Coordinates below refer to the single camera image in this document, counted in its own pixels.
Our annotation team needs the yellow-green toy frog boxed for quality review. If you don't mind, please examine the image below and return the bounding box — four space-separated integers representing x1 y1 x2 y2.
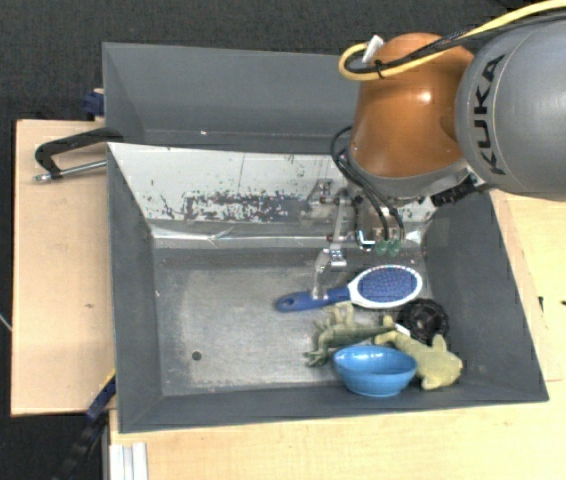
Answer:
373 324 464 392

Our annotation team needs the green toy lizard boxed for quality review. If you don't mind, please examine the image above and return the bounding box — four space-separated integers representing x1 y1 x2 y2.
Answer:
302 301 397 368

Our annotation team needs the grey metal bin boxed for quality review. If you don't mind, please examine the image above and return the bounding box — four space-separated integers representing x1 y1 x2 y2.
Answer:
100 41 550 434

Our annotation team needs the blue and white hairbrush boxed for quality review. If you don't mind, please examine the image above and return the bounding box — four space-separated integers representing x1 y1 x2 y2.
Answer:
275 264 424 315

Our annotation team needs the black ribbed round knob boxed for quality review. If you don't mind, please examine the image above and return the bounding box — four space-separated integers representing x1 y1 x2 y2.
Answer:
395 297 451 347

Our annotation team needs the blue bowl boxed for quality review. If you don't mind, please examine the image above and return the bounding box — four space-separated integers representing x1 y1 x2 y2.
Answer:
331 344 419 398

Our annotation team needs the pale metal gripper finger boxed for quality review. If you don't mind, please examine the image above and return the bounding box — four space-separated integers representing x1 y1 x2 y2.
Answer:
305 178 338 219
311 247 349 302

